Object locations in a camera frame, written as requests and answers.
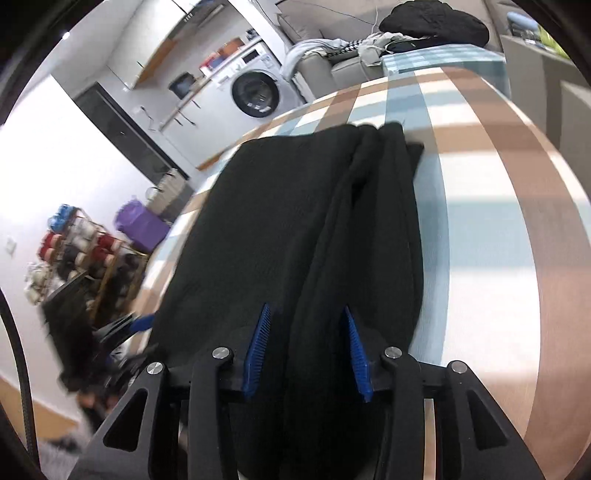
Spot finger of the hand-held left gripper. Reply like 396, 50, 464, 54
95, 311, 158, 346

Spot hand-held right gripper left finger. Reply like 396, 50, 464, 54
69, 302, 273, 480

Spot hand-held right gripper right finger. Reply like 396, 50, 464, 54
342, 305, 546, 480

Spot black knit sweater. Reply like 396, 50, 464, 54
148, 122, 426, 480

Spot wooden shoe rack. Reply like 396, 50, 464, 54
25, 205, 148, 324

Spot purple bag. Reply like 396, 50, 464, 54
115, 198, 171, 254

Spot woven laundry basket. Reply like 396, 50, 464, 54
147, 168, 192, 217

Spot dark door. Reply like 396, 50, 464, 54
74, 83, 190, 181

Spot white lower cabinets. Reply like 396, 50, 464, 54
159, 83, 259, 169

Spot white cabinets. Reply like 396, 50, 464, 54
159, 83, 259, 169
106, 0, 232, 90

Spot dark cooking pot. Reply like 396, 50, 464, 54
168, 71, 195, 97

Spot white washing machine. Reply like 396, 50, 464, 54
210, 39, 305, 121

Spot red box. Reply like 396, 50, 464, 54
199, 51, 222, 77

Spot white upper cabinets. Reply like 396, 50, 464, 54
106, 0, 232, 90

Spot grey sofa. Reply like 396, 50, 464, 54
277, 0, 504, 100

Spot light blue-grey garment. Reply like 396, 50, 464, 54
281, 39, 352, 79

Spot houndstooth cloth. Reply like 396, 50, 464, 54
328, 39, 363, 58

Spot grey garment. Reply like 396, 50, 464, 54
358, 32, 404, 65

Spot blue checked tablecloth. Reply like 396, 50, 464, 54
382, 45, 511, 97

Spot long grey counter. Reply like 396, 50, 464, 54
547, 78, 591, 199

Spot small grey cabinet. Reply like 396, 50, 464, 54
501, 34, 568, 121

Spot black puffer jacket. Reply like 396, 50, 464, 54
379, 0, 490, 47

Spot green toy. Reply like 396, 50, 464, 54
538, 25, 571, 58

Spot black braided cable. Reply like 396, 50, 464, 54
0, 295, 40, 462

